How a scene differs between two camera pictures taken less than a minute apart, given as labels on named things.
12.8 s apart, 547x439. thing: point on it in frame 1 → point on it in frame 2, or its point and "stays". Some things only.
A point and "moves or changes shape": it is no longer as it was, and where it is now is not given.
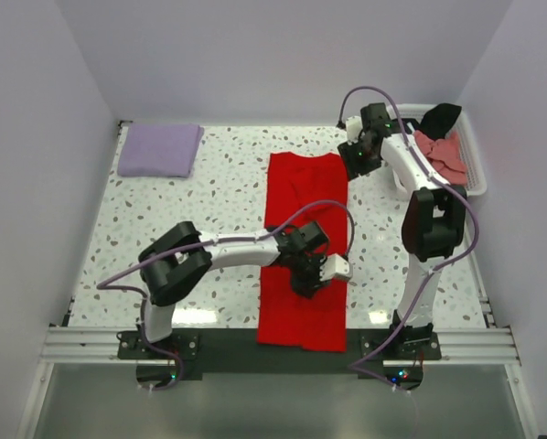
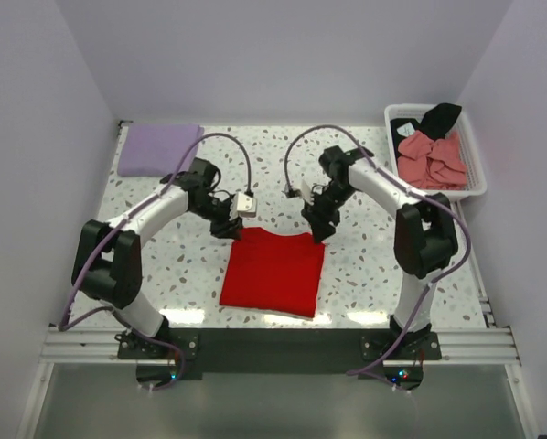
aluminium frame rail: x=460 y=346 stays
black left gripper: x=308 y=287 → x=228 y=229
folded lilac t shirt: x=159 y=150 stays
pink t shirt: x=446 y=155 stays
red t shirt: x=302 y=188 moves or changes shape
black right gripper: x=351 y=166 → x=320 y=220
